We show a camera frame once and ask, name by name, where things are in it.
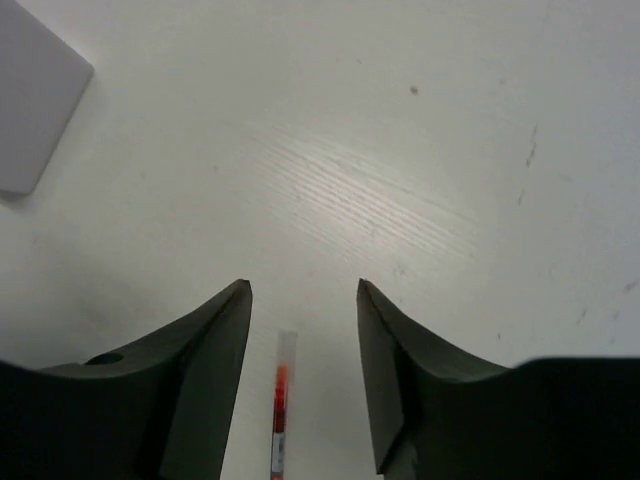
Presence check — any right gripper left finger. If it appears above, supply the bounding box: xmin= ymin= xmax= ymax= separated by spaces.
xmin=1 ymin=279 xmax=252 ymax=479

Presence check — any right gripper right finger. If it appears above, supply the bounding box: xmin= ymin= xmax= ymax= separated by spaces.
xmin=357 ymin=280 xmax=639 ymax=479

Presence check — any red orange pen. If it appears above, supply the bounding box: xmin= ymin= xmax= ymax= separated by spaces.
xmin=270 ymin=330 xmax=297 ymax=480

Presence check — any white right organizer box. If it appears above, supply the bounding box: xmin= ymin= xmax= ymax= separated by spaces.
xmin=1 ymin=1 xmax=94 ymax=195

